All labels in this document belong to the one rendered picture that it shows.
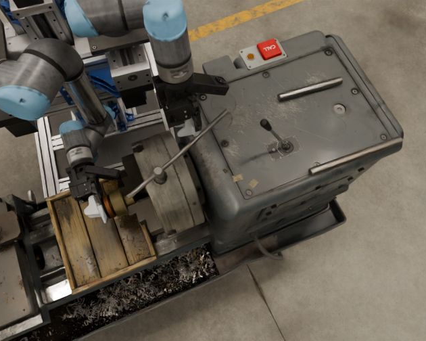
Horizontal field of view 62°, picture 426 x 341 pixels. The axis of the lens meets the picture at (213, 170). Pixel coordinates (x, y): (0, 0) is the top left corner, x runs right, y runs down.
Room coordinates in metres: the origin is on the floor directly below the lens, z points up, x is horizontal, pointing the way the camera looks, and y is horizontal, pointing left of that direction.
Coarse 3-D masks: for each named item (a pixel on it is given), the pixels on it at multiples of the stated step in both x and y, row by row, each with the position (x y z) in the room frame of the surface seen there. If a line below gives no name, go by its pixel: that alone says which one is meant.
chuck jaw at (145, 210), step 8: (144, 200) 0.28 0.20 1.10; (128, 208) 0.25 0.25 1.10; (136, 208) 0.25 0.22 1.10; (144, 208) 0.25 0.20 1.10; (152, 208) 0.26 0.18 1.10; (136, 216) 0.24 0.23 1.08; (144, 216) 0.23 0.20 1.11; (152, 216) 0.23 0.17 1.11; (144, 224) 0.21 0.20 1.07; (152, 224) 0.21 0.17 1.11; (160, 224) 0.21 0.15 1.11; (152, 232) 0.18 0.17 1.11; (160, 232) 0.19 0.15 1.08; (168, 232) 0.19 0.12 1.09
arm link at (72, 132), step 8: (72, 120) 0.53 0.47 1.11; (64, 128) 0.50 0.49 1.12; (72, 128) 0.50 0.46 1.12; (80, 128) 0.51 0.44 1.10; (64, 136) 0.47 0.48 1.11; (72, 136) 0.47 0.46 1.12; (80, 136) 0.48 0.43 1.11; (64, 144) 0.45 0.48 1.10; (72, 144) 0.45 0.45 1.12; (80, 144) 0.45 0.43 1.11; (88, 144) 0.46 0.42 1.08
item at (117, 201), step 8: (112, 192) 0.30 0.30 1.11; (104, 200) 0.27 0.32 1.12; (112, 200) 0.27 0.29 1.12; (120, 200) 0.27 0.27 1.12; (128, 200) 0.28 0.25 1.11; (104, 208) 0.24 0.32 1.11; (112, 208) 0.25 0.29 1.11; (120, 208) 0.25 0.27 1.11; (112, 216) 0.23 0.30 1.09; (120, 216) 0.23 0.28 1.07
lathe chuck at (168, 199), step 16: (144, 144) 0.42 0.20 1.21; (160, 144) 0.42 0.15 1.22; (144, 160) 0.36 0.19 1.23; (160, 160) 0.36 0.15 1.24; (144, 176) 0.31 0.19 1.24; (176, 176) 0.32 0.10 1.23; (160, 192) 0.27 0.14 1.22; (176, 192) 0.28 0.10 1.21; (160, 208) 0.23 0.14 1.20; (176, 208) 0.24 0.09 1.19; (176, 224) 0.21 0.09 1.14; (192, 224) 0.22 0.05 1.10
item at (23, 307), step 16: (0, 208) 0.26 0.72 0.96; (0, 256) 0.10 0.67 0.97; (16, 256) 0.10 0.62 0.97; (0, 272) 0.05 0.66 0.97; (16, 272) 0.06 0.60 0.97; (0, 288) 0.00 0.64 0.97; (16, 288) 0.01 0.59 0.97; (0, 304) -0.04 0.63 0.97; (16, 304) -0.04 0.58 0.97; (32, 304) -0.04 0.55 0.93; (0, 320) -0.09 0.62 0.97; (16, 320) -0.08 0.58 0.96
